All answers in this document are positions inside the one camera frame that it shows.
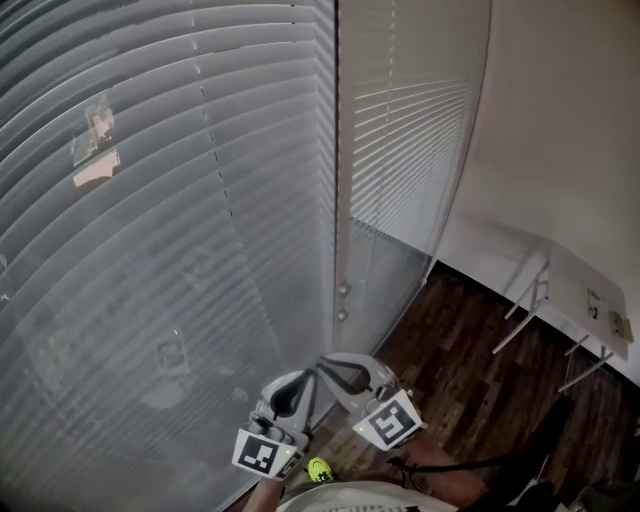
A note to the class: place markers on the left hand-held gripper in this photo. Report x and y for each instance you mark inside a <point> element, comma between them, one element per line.
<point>265,450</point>

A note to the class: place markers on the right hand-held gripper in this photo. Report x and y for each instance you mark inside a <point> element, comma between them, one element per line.
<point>390,420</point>

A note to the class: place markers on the person's right forearm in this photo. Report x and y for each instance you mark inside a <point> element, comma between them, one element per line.
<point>435,455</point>

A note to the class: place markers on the person's left forearm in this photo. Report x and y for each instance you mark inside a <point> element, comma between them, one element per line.
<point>267,496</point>

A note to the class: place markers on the neon yellow shoe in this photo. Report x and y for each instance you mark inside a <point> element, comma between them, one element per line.
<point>321,470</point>

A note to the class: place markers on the white printed t-shirt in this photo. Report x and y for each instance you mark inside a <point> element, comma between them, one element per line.
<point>360,497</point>

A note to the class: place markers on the grey window mullion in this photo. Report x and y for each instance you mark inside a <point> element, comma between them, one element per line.
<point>345,150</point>

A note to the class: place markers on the white folding table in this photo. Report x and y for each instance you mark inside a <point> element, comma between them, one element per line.
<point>575,280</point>

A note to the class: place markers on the white printed sticker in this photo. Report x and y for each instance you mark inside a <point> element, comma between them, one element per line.
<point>593,310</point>

